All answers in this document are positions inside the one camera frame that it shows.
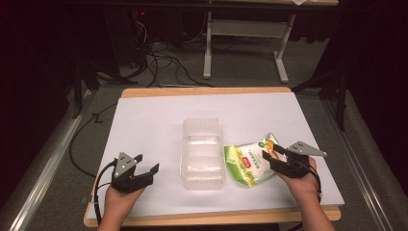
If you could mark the dark computer tower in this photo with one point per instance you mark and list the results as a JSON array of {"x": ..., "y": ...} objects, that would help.
[{"x": 128, "y": 35}]

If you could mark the metal floor rail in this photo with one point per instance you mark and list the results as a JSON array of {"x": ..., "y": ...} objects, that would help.
[
  {"x": 41, "y": 174},
  {"x": 356, "y": 166}
]

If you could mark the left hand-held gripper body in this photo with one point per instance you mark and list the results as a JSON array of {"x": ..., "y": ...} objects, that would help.
[{"x": 124, "y": 179}]

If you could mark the black metal stand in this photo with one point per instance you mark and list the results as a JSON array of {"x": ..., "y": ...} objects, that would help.
[
  {"x": 339, "y": 93},
  {"x": 78, "y": 89}
]

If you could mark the wooden table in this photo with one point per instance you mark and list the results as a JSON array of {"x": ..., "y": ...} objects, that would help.
[{"x": 192, "y": 91}]

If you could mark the person's left hand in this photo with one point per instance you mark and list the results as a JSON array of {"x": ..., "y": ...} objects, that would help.
[{"x": 121, "y": 200}]

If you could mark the person's right hand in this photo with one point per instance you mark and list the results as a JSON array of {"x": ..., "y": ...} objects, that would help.
[{"x": 300, "y": 185}]

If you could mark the clear plastic container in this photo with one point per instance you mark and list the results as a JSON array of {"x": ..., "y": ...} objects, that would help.
[{"x": 202, "y": 154}]

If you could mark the white metal desk frame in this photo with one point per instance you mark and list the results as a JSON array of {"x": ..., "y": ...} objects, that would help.
[{"x": 247, "y": 28}]

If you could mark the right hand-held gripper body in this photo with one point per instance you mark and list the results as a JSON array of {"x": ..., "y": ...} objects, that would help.
[{"x": 296, "y": 163}]

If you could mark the green and white snack bag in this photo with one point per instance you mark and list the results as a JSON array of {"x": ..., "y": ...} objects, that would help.
[{"x": 253, "y": 163}]

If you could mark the white paper sheet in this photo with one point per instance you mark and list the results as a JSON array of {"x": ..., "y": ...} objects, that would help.
[{"x": 160, "y": 122}]

